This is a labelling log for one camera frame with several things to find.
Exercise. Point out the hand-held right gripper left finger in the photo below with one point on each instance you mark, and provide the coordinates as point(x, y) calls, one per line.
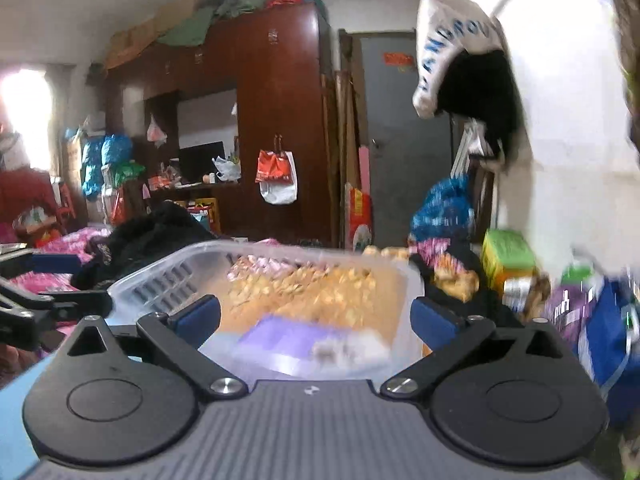
point(200, 316)

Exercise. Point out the wooden sticks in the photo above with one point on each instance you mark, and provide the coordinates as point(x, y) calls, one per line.
point(345, 135)

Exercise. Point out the purple package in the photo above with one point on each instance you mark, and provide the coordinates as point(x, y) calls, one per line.
point(570, 310)

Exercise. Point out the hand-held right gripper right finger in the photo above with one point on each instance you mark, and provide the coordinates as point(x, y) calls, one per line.
point(431, 321)

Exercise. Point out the pink board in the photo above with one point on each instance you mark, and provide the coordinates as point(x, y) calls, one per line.
point(364, 170)

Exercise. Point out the cardboard boxes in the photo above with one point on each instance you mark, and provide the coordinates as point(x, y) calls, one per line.
point(135, 35)

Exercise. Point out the purple packet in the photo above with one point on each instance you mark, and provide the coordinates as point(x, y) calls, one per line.
point(290, 340)

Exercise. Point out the clear plastic basket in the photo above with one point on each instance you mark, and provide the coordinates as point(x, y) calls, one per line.
point(150, 280)

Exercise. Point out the blue plastic bag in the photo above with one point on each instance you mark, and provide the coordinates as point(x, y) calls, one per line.
point(442, 210)

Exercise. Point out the green and white packet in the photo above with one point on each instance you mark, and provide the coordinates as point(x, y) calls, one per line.
point(577, 272)

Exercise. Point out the green box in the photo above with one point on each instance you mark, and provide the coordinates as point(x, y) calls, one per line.
point(507, 255)

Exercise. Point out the white and black hoodie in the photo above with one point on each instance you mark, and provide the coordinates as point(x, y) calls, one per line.
point(480, 90)

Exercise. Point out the black clothes pile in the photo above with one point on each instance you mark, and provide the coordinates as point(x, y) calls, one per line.
point(150, 235)

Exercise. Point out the yellow patterned towel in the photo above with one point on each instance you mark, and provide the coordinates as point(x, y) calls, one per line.
point(320, 290)

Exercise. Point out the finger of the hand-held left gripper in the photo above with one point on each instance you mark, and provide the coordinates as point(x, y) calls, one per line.
point(80, 305)
point(55, 262)

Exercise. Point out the black monitor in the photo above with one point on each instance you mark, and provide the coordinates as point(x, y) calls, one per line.
point(200, 160)

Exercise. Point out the blue patterned plastic bags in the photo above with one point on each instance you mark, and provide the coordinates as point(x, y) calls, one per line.
point(107, 157)

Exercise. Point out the red paper bag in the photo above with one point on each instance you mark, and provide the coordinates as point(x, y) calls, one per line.
point(361, 215)

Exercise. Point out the grey door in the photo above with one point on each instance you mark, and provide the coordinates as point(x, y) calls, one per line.
point(400, 160)

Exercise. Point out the red cloth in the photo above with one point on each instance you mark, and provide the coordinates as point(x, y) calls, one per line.
point(27, 195)

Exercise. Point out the pink floral blanket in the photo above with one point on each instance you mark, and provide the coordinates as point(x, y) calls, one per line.
point(70, 242)

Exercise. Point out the light blue mat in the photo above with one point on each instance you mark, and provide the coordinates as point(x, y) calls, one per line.
point(15, 430)

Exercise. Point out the green cloth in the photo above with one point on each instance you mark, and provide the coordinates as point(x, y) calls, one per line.
point(200, 20)

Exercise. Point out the blue tote bag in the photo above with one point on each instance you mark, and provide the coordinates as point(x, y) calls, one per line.
point(612, 340)

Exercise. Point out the white clothes hangers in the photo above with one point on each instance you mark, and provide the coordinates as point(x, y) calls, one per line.
point(470, 147)

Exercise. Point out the olive cloth bag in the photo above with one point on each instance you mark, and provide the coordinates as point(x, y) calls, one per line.
point(625, 35)

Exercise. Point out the clear bag with red contents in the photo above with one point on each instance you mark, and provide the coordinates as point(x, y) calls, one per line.
point(156, 132)

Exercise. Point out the red door sticker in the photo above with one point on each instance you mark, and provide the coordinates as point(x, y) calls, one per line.
point(399, 59)

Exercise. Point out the brown wooden wardrobe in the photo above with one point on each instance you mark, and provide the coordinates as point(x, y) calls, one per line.
point(280, 100)

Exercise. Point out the red and white plastic bag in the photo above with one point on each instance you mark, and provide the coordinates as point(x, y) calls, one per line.
point(275, 175)

